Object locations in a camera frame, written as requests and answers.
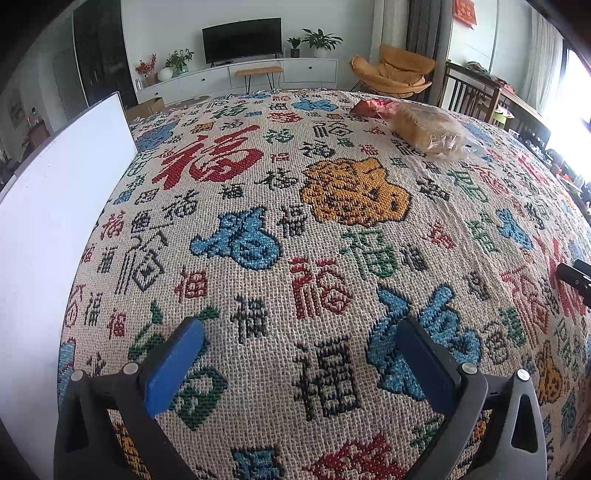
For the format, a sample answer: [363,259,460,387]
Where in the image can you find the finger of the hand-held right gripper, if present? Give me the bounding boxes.
[556,259,591,308]

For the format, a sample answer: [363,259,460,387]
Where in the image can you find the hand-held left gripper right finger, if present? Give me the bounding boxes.
[394,316,548,480]

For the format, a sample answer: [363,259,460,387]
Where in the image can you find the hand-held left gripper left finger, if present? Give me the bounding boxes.
[53,316,206,480]

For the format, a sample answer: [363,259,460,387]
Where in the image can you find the bagged bread loaf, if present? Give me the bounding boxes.
[390,102,485,162]

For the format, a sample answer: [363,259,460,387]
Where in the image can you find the red snack packet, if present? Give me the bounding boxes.
[349,98,398,118]

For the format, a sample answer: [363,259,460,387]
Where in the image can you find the printed woven blanket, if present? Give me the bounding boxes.
[55,88,591,480]

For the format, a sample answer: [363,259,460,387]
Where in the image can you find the window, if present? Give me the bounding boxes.
[549,46,591,153]

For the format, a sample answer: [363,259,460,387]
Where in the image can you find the wooden dining table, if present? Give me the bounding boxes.
[494,78,555,139]

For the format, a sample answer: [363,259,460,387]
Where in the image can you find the white board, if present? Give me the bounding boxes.
[0,91,139,462]

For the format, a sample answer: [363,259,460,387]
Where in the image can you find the dark wooden chair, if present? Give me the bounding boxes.
[438,61,502,121]

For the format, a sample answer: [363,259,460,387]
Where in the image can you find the cardboard box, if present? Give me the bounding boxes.
[124,97,166,123]

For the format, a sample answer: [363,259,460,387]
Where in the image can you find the orange lounge chair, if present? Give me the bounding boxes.
[348,44,436,99]

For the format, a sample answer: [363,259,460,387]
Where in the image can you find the white television cabinet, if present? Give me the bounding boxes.
[135,58,339,104]

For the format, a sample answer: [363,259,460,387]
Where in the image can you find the grey curtain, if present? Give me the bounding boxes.
[376,0,453,65]

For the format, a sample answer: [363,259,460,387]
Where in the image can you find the red flower arrangement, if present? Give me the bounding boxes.
[135,54,158,87]

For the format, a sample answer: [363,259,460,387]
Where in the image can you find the green plant in pot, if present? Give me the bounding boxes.
[165,48,195,77]

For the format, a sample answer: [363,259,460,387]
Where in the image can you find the wooden stool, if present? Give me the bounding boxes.
[234,66,284,93]

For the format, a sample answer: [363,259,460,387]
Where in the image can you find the dark display cabinet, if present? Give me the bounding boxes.
[74,0,137,109]

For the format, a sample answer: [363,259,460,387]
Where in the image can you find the black television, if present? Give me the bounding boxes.
[202,17,283,65]

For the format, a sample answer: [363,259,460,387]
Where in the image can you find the large potted plant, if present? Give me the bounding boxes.
[301,28,343,58]

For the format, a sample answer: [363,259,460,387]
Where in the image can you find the red wall hanging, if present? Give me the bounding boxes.
[453,0,477,29]

